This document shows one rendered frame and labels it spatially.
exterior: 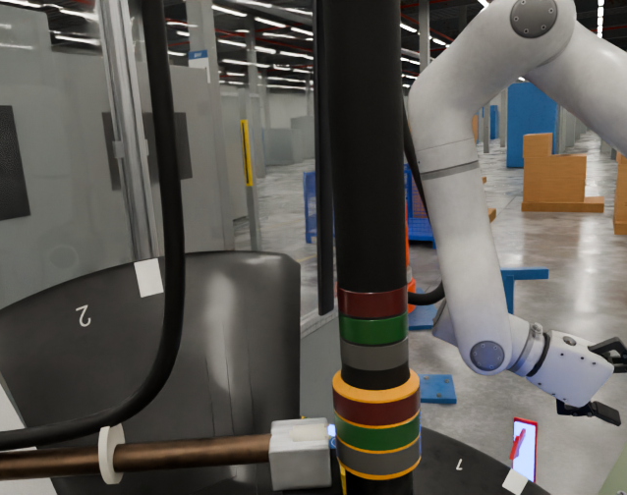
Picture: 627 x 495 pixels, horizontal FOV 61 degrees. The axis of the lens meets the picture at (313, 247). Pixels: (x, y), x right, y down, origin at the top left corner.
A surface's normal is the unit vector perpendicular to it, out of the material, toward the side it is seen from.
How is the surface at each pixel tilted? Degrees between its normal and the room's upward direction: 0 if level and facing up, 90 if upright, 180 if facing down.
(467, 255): 41
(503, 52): 118
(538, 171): 90
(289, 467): 90
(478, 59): 103
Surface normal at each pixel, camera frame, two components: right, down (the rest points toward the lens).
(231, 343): 0.06, -0.64
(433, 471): 0.06, -0.92
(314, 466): 0.03, 0.22
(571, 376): -0.29, 0.44
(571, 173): -0.45, 0.22
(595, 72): -0.76, -0.44
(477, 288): -0.28, -0.36
